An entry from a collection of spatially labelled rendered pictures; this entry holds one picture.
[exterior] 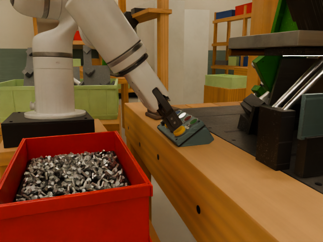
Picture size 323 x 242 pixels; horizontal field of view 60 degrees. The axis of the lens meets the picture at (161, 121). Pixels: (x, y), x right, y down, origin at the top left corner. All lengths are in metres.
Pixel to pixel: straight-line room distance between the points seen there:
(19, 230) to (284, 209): 0.35
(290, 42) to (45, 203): 0.37
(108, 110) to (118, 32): 0.89
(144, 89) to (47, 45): 0.45
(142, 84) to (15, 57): 6.99
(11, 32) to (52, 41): 6.60
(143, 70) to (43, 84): 0.45
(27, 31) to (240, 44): 7.14
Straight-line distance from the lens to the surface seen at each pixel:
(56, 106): 0.92
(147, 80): 0.55
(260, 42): 0.44
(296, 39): 0.39
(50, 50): 0.92
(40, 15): 0.97
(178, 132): 0.63
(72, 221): 0.42
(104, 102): 1.40
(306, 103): 0.50
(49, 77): 0.92
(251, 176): 0.51
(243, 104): 0.78
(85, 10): 0.55
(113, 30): 0.55
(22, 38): 7.50
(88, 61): 1.68
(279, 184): 0.49
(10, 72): 7.51
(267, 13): 1.39
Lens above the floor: 1.10
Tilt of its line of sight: 13 degrees down
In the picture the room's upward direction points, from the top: straight up
